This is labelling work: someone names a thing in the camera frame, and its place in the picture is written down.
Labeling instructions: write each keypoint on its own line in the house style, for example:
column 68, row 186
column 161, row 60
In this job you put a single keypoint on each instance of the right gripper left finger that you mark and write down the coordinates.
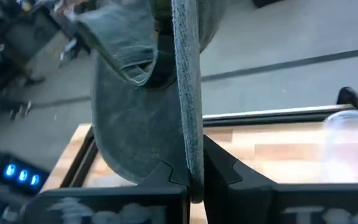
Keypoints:
column 104, row 205

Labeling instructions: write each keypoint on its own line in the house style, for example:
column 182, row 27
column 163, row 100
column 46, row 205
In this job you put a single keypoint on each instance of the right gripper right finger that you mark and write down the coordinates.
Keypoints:
column 244, row 202

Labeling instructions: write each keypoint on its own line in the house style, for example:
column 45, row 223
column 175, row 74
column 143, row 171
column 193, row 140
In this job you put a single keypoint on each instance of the grey-blue cap with buckle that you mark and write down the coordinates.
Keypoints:
column 135, row 124

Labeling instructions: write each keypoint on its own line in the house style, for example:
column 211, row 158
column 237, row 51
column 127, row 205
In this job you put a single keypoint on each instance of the clear plastic container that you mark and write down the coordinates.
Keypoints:
column 353, row 146

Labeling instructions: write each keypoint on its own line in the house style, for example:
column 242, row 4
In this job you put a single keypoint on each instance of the black device with blue lights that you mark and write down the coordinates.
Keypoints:
column 14, row 186

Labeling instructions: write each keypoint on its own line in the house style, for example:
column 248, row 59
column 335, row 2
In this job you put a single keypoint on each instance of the black metal table frame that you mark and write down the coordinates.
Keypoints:
column 259, row 118

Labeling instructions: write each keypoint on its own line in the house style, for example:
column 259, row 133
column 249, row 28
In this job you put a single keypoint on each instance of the black frame clamp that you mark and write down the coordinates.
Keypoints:
column 350, row 98

